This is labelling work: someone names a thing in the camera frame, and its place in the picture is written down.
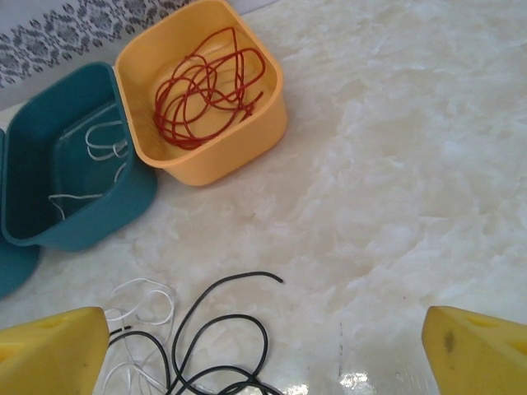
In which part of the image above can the teal plastic bin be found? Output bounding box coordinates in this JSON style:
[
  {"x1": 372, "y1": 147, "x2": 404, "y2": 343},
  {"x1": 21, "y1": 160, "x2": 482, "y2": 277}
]
[
  {"x1": 0, "y1": 127, "x2": 43, "y2": 301},
  {"x1": 0, "y1": 61, "x2": 160, "y2": 253}
]

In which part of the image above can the yellow plastic bin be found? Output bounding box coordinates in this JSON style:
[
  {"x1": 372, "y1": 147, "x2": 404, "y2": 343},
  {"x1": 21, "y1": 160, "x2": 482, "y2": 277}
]
[{"x1": 114, "y1": 0, "x2": 288, "y2": 188}]

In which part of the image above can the thin black cable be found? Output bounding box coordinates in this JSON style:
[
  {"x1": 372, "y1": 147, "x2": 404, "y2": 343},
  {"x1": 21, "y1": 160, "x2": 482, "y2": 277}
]
[
  {"x1": 166, "y1": 271, "x2": 285, "y2": 395},
  {"x1": 108, "y1": 314, "x2": 273, "y2": 395}
]

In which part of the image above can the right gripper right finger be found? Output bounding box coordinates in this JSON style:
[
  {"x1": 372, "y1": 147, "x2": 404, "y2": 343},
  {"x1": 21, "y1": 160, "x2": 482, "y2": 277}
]
[{"x1": 423, "y1": 304, "x2": 527, "y2": 395}]

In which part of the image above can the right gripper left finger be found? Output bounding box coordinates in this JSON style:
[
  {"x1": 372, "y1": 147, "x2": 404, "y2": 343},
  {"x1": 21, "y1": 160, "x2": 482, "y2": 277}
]
[{"x1": 0, "y1": 305, "x2": 112, "y2": 395}]

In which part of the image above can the thin white cable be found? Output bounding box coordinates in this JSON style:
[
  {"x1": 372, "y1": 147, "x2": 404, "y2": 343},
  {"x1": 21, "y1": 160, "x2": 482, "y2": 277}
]
[
  {"x1": 96, "y1": 277, "x2": 216, "y2": 395},
  {"x1": 48, "y1": 118, "x2": 130, "y2": 220}
]

